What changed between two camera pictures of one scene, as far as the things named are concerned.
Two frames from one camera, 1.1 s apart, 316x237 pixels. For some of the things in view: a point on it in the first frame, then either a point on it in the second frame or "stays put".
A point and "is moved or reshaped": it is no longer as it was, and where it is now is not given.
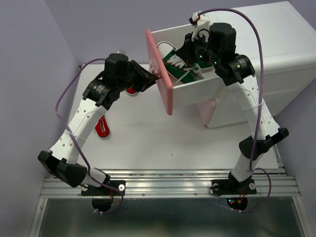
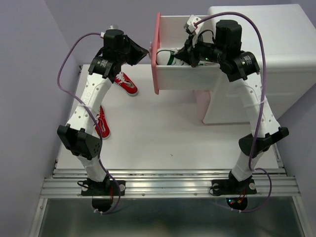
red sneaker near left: [102, 128] stays put
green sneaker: [176, 67] is moved or reshaped
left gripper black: [145, 78] → [139, 52]
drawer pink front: [158, 68] → [170, 31]
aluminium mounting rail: [182, 181] stays put
